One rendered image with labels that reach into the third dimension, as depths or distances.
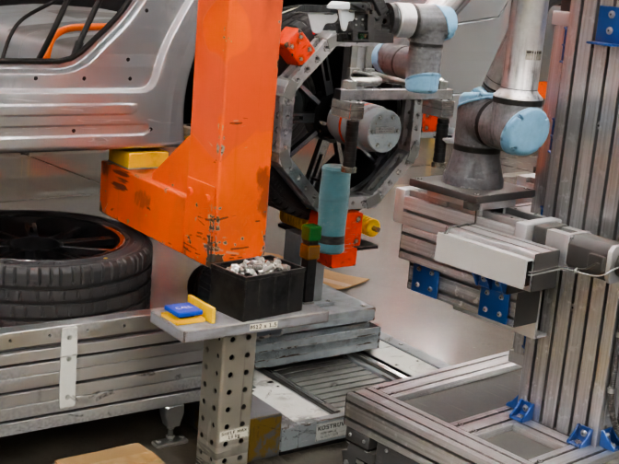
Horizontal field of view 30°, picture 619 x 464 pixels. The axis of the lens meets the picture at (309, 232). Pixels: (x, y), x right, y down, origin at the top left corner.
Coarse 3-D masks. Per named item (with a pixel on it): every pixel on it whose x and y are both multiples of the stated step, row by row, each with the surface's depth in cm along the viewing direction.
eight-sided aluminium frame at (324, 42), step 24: (288, 72) 336; (312, 72) 336; (288, 96) 333; (288, 120) 335; (408, 120) 368; (288, 144) 337; (408, 144) 366; (288, 168) 340; (384, 168) 367; (312, 192) 347; (360, 192) 364; (384, 192) 364
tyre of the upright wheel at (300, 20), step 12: (288, 12) 354; (288, 24) 345; (300, 24) 341; (312, 36) 343; (396, 144) 373; (276, 180) 348; (276, 192) 350; (288, 192) 352; (276, 204) 353; (288, 204) 353; (300, 204) 356; (300, 216) 358
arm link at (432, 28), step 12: (420, 12) 249; (432, 12) 250; (444, 12) 252; (420, 24) 249; (432, 24) 250; (444, 24) 252; (456, 24) 253; (420, 36) 252; (432, 36) 251; (444, 36) 254
